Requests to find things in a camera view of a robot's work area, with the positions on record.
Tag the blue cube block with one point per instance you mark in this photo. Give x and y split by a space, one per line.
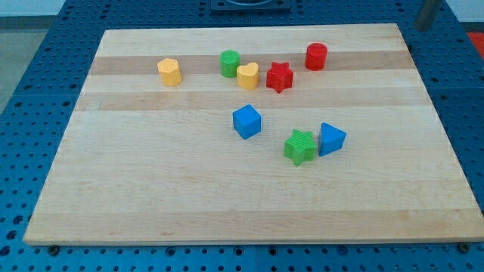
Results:
247 121

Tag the green star block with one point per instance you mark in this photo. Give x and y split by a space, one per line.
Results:
300 147

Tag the yellow heart block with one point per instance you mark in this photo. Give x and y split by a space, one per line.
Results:
248 76

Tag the wooden board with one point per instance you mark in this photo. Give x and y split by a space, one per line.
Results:
141 163

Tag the red star block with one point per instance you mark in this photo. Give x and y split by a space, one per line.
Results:
279 77

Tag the green cylinder block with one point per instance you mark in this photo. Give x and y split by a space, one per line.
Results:
229 61

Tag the blue triangle block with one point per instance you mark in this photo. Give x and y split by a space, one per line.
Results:
330 139

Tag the yellow hexagon block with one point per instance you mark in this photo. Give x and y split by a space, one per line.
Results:
170 72

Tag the red cylinder block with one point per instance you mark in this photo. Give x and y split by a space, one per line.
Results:
316 54

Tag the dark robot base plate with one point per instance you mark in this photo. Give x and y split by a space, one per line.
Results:
222 6

